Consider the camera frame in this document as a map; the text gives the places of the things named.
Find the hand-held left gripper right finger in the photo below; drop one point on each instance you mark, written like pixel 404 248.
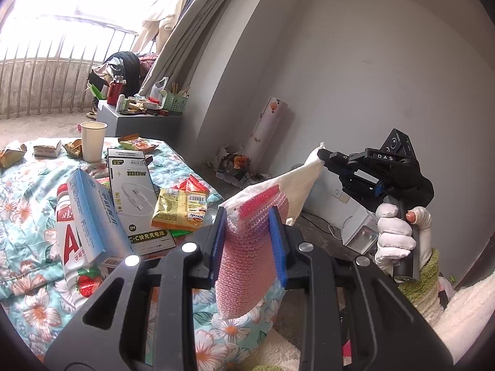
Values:
pixel 277 247

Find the person's right forearm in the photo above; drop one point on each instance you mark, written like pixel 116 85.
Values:
pixel 425 293

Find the orange green snack wrapper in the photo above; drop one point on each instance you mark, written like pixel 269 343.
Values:
pixel 137 145

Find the hanging beige clothing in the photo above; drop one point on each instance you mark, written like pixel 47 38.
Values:
pixel 162 15

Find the yellow snack wrapper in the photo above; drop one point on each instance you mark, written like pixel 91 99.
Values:
pixel 180 210

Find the white strawberry milk bottle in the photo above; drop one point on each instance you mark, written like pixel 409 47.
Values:
pixel 69 251

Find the grey cabinet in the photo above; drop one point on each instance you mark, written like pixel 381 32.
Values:
pixel 135 125

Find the white wall outlet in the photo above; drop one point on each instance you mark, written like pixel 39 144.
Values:
pixel 341 196

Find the white fleece clothing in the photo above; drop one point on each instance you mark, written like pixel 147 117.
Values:
pixel 278 351

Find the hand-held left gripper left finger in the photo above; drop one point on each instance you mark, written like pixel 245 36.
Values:
pixel 215 239

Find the tall white printed box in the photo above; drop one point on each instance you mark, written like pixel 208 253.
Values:
pixel 267 131

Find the white appliance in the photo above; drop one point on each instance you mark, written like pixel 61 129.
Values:
pixel 359 234

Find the green plastic basket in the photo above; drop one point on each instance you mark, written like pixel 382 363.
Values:
pixel 174 103

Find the pink bubble wrap sheet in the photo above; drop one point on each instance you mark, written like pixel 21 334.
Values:
pixel 243 262

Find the floor pile of packaging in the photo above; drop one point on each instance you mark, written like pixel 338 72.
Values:
pixel 232 162

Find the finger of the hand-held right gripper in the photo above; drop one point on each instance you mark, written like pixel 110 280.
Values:
pixel 359 183
pixel 340 157

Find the crumpled brown wrapper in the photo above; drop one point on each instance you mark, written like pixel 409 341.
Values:
pixel 73 148

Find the light blue carton box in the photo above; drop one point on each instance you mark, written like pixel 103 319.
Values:
pixel 92 220

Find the person's right hand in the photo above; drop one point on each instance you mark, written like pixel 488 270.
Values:
pixel 390 235

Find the metal window railing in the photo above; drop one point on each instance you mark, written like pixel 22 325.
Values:
pixel 38 69

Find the floral blanket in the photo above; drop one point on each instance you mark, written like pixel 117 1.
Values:
pixel 31 201

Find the red snack wrapper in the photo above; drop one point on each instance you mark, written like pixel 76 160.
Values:
pixel 193 185

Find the beige curtain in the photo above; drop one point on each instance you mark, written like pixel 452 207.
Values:
pixel 209 19

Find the red thermos bottle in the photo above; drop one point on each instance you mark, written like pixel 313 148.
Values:
pixel 116 91

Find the small brown white box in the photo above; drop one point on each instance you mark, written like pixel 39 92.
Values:
pixel 46 149

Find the black backpack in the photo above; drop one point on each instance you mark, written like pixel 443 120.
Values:
pixel 125 65

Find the white paper cup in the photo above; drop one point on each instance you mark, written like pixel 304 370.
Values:
pixel 92 141

